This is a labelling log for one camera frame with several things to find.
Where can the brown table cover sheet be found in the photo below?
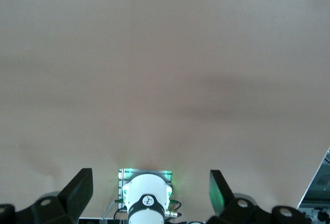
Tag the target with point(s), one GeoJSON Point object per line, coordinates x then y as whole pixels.
{"type": "Point", "coordinates": [165, 67]}

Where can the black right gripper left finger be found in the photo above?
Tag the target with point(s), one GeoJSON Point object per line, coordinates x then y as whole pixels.
{"type": "Point", "coordinates": [72, 198]}

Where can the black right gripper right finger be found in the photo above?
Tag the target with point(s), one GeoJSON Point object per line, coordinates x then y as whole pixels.
{"type": "Point", "coordinates": [224, 203]}

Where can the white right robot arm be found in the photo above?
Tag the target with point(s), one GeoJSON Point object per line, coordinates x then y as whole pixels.
{"type": "Point", "coordinates": [147, 188]}

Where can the grey table side rail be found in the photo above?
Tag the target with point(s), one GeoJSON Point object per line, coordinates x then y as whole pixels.
{"type": "Point", "coordinates": [315, 177]}

